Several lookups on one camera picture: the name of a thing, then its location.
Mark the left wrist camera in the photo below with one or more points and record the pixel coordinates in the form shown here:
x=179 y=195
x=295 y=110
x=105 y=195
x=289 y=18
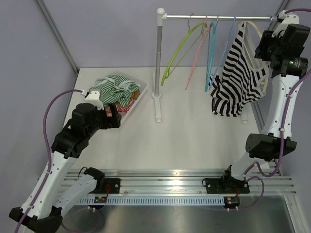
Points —
x=93 y=97

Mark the clothes rack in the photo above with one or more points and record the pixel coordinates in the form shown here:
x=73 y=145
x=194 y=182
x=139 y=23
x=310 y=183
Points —
x=163 y=16

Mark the red striped tank top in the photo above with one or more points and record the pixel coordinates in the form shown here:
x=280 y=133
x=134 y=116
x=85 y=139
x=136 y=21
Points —
x=125 y=109

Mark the white plastic basket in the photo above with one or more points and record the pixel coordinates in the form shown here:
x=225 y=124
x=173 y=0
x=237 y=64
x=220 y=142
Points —
x=143 y=87

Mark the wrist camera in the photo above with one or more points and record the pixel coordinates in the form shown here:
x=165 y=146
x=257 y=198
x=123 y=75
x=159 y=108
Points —
x=283 y=20
x=93 y=97

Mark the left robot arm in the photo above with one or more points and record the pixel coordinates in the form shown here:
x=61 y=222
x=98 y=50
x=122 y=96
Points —
x=43 y=211

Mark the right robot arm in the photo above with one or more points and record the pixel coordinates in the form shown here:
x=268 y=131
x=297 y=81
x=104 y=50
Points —
x=267 y=149

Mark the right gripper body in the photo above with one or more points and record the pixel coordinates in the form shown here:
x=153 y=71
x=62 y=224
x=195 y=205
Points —
x=268 y=46

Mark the aluminium rail base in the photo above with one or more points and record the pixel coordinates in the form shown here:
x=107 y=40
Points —
x=167 y=187

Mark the black white striped tank top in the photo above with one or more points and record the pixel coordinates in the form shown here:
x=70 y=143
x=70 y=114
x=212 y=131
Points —
x=243 y=79

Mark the green hanger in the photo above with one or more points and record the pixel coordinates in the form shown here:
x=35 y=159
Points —
x=170 y=68

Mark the light blue hanger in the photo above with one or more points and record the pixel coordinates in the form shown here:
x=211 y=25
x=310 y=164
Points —
x=224 y=52

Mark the pink hanger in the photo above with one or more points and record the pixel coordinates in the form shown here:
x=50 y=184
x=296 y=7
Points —
x=204 y=34

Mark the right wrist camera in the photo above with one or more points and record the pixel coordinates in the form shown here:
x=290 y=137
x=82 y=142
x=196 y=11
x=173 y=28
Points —
x=283 y=20

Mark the brown tank top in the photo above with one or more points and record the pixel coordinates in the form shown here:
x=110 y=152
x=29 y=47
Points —
x=133 y=97

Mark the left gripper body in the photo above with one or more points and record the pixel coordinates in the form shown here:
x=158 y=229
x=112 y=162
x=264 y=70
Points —
x=102 y=121

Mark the green striped tank top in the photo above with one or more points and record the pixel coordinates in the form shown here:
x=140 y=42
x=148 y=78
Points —
x=115 y=88

